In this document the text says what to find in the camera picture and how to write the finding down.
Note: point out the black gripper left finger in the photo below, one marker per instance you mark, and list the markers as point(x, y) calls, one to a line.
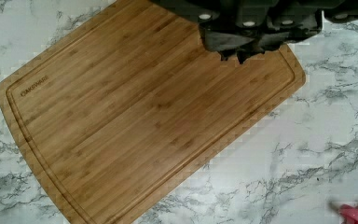
point(227, 41)

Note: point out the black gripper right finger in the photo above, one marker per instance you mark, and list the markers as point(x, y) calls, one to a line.
point(271, 40)

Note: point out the bamboo cutting board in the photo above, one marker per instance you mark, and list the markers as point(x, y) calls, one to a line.
point(122, 110)

